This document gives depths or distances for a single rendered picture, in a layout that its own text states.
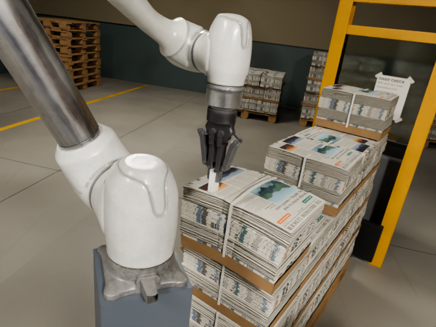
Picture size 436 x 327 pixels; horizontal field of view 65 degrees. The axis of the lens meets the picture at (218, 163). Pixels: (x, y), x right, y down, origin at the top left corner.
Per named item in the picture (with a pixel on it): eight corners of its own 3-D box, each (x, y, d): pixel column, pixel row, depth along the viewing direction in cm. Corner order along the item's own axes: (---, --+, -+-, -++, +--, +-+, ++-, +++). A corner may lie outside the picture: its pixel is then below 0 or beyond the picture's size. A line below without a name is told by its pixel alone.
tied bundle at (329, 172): (259, 189, 169) (266, 145, 160) (283, 173, 192) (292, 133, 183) (335, 218, 150) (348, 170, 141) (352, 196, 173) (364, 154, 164)
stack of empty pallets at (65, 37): (67, 79, 789) (63, 18, 740) (102, 85, 778) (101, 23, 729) (30, 87, 673) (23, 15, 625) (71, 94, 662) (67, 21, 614)
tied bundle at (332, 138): (284, 173, 192) (292, 133, 183) (305, 160, 214) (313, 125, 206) (353, 197, 172) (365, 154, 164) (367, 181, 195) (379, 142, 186)
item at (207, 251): (180, 244, 120) (180, 233, 118) (226, 215, 142) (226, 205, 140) (217, 261, 111) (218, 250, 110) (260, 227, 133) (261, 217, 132)
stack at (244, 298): (167, 391, 155) (180, 237, 124) (281, 267, 246) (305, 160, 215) (239, 454, 136) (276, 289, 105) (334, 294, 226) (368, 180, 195)
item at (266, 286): (228, 268, 109) (230, 257, 107) (270, 231, 131) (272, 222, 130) (271, 296, 101) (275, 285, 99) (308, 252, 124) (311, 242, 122)
